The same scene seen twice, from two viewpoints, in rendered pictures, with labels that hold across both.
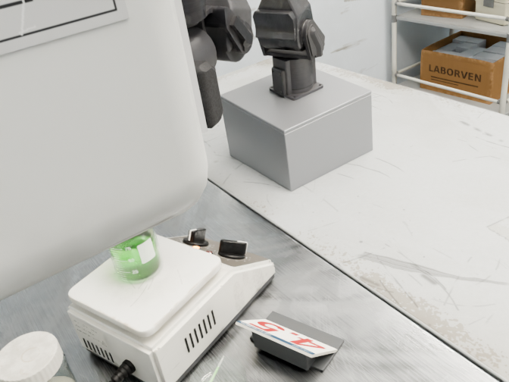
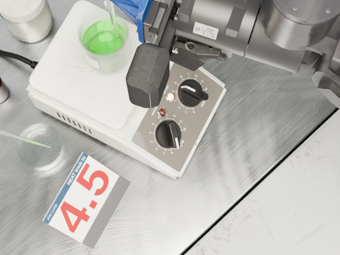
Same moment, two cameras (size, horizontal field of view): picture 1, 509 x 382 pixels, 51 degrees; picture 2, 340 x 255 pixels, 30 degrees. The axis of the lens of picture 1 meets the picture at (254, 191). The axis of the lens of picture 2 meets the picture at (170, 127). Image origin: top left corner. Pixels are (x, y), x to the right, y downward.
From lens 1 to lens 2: 0.57 m
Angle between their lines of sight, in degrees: 56
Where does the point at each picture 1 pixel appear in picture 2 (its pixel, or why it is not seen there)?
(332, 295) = (152, 238)
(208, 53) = (279, 64)
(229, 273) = (121, 138)
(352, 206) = not seen: outside the picture
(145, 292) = (75, 69)
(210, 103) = (130, 96)
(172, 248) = not seen: hidden behind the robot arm
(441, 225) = not seen: outside the picture
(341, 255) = (213, 248)
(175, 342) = (47, 106)
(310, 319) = (121, 217)
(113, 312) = (51, 49)
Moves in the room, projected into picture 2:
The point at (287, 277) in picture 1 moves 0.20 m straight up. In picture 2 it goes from (180, 192) to (187, 156)
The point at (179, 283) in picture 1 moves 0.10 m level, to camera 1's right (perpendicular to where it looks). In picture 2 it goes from (86, 97) to (102, 185)
